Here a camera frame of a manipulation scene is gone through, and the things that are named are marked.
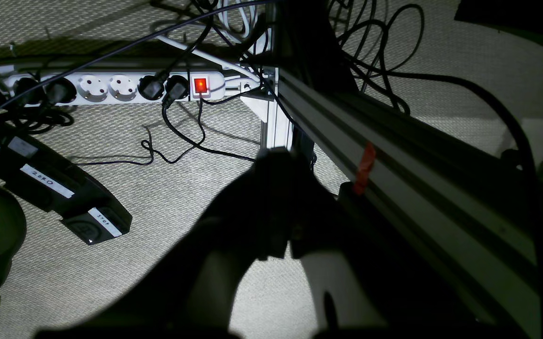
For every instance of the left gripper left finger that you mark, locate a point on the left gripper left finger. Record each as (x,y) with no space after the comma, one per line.
(190,292)

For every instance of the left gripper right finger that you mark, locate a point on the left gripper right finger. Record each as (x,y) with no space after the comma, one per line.
(374,277)

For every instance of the black labelled foot pedal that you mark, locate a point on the black labelled foot pedal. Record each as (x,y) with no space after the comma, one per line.
(47,180)

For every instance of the white power strip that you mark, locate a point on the white power strip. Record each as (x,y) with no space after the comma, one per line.
(115,88)

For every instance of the orange clamp handle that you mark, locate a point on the orange clamp handle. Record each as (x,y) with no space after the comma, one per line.
(365,166)

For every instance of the aluminium frame rail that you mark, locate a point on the aluminium frame rail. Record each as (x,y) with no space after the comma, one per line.
(484,214)

